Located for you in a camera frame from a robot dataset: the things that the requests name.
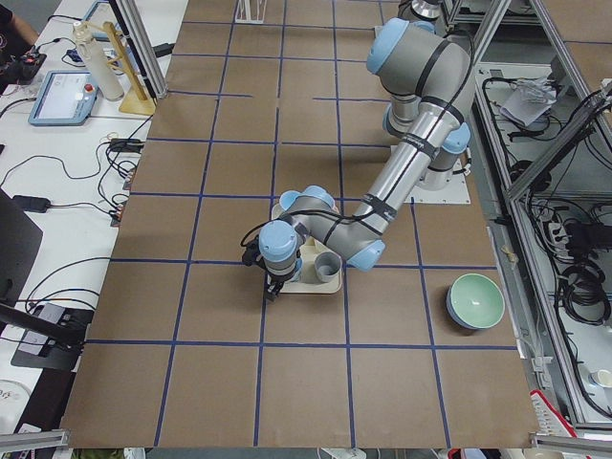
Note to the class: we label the white cylindrical bottle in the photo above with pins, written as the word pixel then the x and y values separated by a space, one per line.
pixel 96 62

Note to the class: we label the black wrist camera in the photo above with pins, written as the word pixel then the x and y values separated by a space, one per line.
pixel 251 255

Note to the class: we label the white wire cup rack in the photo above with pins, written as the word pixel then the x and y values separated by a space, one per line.
pixel 250 11

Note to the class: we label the blue teach pendant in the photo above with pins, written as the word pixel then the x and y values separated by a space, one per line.
pixel 66 98

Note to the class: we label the aluminium frame post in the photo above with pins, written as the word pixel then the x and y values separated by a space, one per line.
pixel 130 21

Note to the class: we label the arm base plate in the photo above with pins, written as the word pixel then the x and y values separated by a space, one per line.
pixel 441 188

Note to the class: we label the wooden mug tree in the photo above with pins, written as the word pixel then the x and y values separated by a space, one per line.
pixel 135 100

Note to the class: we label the green and blue bowl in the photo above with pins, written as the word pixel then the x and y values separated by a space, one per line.
pixel 475 302

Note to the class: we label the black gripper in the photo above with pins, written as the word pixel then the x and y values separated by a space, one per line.
pixel 276 281

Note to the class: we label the grey cup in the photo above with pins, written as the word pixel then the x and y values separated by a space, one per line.
pixel 327 266

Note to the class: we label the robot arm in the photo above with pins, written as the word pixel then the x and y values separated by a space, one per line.
pixel 412 10
pixel 431 83

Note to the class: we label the light blue cup rear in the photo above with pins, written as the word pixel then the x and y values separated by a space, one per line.
pixel 287 199

